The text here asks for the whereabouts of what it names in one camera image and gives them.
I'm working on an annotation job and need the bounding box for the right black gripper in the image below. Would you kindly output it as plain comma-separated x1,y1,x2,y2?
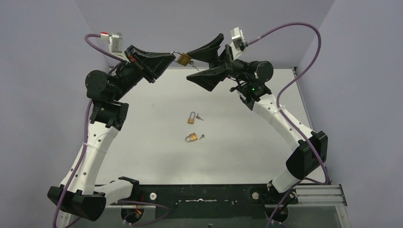
185,35,251,91

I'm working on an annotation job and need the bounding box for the brass padlock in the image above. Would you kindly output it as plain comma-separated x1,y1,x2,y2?
187,111,196,124
171,51,192,67
185,133,198,143

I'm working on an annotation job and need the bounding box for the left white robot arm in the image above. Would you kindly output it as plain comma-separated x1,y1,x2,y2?
48,46,175,221

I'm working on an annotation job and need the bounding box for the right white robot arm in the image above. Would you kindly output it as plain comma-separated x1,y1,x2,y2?
182,34,328,203

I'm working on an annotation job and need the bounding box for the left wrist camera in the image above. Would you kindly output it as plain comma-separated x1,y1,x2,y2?
100,32,127,61

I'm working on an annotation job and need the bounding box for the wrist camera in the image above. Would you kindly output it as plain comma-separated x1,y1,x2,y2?
230,27,248,60
100,32,127,61

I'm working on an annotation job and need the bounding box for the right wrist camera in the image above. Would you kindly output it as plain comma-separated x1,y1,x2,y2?
230,27,248,60

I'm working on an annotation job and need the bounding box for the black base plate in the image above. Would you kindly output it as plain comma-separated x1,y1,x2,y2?
107,183,303,221

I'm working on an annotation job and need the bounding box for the aluminium rail frame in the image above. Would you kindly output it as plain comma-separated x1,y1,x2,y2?
58,65,353,228

